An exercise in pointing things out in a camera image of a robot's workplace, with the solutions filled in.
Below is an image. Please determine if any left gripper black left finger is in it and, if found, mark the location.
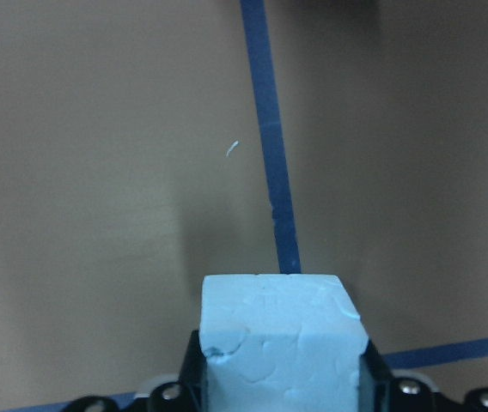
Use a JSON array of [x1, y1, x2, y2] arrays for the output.
[[147, 330, 206, 412]]

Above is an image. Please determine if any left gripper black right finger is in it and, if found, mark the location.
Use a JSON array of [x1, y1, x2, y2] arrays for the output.
[[358, 341, 435, 412]]

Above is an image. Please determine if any light blue foam block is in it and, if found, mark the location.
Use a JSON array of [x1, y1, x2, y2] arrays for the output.
[[199, 274, 369, 411]]

